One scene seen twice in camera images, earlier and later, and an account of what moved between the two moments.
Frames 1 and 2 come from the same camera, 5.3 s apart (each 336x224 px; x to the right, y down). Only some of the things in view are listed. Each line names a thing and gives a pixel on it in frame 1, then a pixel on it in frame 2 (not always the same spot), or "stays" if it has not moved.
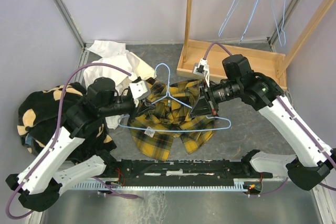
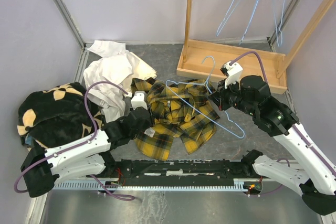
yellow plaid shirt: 154,132 stays
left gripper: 144,108 → 149,123
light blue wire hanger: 139,126 → 208,63
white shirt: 114,53 stays
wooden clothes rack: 206,58 stays
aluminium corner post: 85,48 stays
